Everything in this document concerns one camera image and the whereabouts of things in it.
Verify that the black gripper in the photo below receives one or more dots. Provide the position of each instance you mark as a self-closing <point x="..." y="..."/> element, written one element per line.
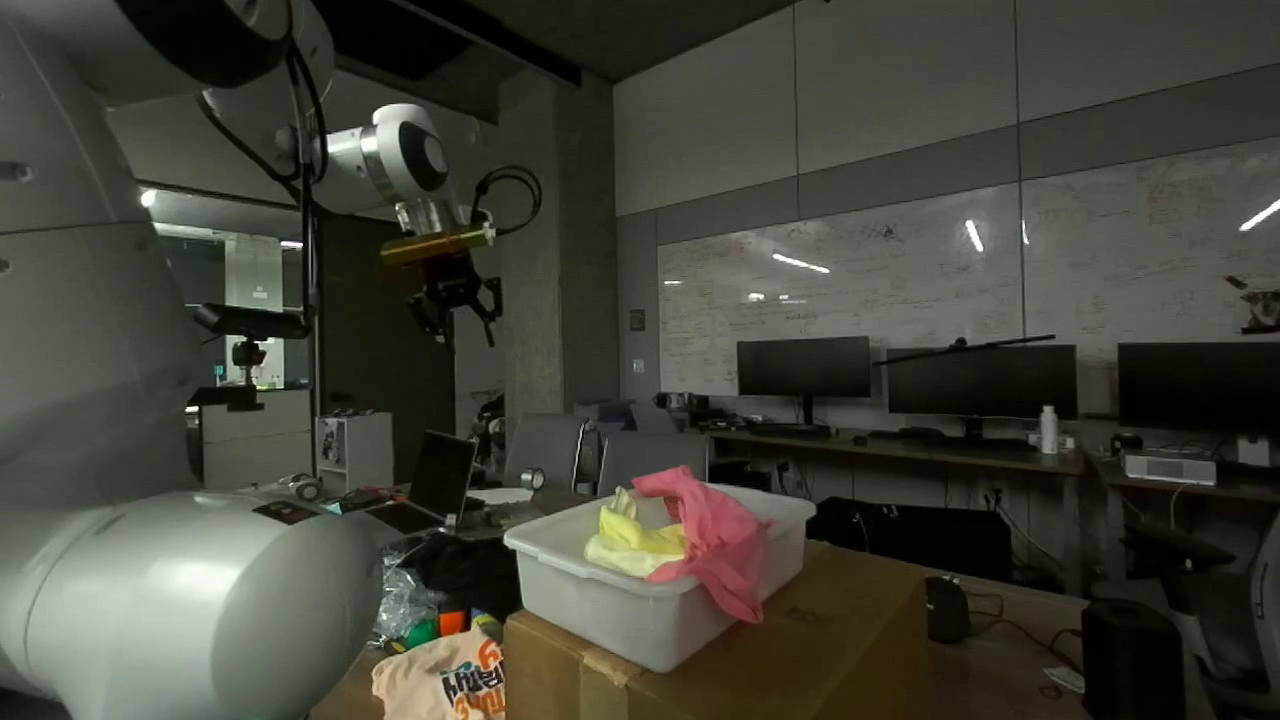
<point x="455" y="277"/>

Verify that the pale green towel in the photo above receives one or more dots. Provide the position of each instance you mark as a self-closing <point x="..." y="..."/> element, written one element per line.
<point x="641" y="553"/>

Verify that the pink shirt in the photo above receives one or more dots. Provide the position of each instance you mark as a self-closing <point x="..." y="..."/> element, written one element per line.
<point x="722" y="544"/>

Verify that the peach printed t-shirt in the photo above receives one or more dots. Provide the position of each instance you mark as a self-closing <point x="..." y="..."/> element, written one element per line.
<point x="441" y="687"/>

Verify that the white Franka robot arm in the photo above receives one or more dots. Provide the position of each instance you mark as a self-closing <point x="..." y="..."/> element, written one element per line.
<point x="132" y="601"/>

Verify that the white plastic container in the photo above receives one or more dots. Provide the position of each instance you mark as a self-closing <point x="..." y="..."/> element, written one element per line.
<point x="625" y="601"/>

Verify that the black laptop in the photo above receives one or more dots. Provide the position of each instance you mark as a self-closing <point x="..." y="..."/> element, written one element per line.
<point x="441" y="474"/>

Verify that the white box cabinet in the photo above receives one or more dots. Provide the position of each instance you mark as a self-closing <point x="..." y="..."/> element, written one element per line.
<point x="357" y="452"/>

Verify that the grey office chair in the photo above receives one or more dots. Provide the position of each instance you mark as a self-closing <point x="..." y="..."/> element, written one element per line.
<point x="1261" y="625"/>
<point x="653" y="463"/>

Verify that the clear crumpled plastic bag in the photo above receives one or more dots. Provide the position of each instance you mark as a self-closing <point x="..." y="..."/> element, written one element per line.
<point x="400" y="601"/>

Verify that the small orange object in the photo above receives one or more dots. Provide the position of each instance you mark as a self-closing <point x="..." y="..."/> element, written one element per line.
<point x="455" y="622"/>

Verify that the black computer monitor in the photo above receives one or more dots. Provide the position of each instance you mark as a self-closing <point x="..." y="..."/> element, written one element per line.
<point x="981" y="382"/>
<point x="1200" y="387"/>
<point x="806" y="365"/>

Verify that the wooden office desk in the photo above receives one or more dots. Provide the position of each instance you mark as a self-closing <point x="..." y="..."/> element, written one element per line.
<point x="1184" y="492"/>
<point x="905" y="452"/>

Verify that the brown cardboard box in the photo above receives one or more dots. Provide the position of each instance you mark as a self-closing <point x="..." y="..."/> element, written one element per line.
<point x="824" y="643"/>

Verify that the black desk lamp bar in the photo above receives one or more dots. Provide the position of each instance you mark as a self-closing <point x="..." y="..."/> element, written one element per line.
<point x="961" y="348"/>

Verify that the small black device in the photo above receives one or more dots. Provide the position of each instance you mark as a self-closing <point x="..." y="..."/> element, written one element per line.
<point x="950" y="611"/>

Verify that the white plastic bottle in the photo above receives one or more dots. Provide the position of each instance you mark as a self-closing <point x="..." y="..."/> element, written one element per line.
<point x="1049" y="428"/>

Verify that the white desk device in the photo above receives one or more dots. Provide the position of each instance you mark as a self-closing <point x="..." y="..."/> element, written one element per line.
<point x="1170" y="469"/>

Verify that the black cylindrical bin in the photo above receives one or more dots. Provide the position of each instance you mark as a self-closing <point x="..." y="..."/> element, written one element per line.
<point x="1133" y="667"/>

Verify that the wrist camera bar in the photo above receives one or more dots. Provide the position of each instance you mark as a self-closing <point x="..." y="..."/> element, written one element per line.
<point x="435" y="246"/>

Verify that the black camera on stand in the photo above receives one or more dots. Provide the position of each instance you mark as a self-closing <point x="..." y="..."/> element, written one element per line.
<point x="255" y="323"/>

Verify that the large wall whiteboard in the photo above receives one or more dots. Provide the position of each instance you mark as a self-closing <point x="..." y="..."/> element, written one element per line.
<point x="1146" y="253"/>

